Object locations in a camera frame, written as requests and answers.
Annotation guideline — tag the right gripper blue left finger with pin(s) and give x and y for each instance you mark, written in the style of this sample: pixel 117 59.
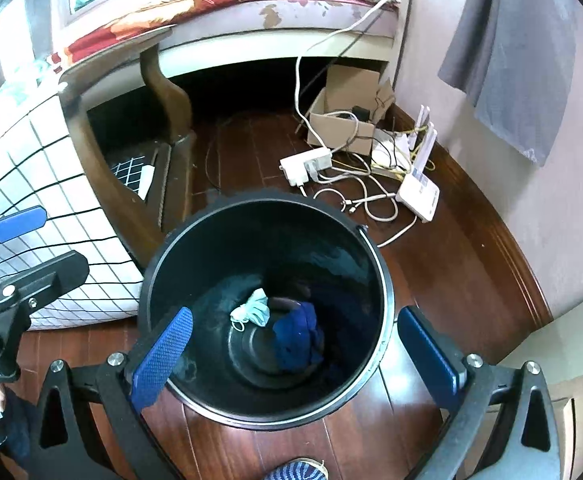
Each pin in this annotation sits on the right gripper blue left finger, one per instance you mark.
pixel 129 382

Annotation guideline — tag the white wifi router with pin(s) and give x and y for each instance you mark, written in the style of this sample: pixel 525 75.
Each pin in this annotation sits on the white wifi router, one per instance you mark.
pixel 417 192

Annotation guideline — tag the crumpled dark blue cloth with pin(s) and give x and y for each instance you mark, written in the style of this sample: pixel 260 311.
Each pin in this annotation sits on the crumpled dark blue cloth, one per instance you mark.
pixel 298 339

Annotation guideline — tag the lavender padded bed base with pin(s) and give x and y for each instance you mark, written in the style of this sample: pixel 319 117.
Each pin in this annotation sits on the lavender padded bed base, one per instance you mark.
pixel 254 31

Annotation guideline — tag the open cardboard box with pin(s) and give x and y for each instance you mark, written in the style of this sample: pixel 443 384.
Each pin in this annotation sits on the open cardboard box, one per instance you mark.
pixel 348 109

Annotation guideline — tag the grey hanging curtain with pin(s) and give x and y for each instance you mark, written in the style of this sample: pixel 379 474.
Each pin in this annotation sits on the grey hanging curtain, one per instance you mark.
pixel 514 61

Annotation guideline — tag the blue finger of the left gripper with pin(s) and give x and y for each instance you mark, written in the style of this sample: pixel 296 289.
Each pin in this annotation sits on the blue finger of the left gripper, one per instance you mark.
pixel 34 289
pixel 22 222

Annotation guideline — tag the crumpled light blue face mask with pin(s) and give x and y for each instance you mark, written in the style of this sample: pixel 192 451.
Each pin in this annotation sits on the crumpled light blue face mask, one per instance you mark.
pixel 255 310

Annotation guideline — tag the black round trash bin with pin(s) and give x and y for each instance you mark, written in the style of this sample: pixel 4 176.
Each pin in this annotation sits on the black round trash bin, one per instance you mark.
pixel 292 308

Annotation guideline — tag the white power strip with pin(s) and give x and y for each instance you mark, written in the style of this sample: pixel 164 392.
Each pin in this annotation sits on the white power strip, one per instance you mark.
pixel 302 167

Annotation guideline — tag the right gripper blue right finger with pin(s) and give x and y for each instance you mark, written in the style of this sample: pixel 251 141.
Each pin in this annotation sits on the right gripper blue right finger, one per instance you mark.
pixel 460 384

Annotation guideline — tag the blue striped slipper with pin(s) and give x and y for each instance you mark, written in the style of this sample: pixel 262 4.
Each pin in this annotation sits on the blue striped slipper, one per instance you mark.
pixel 301 468

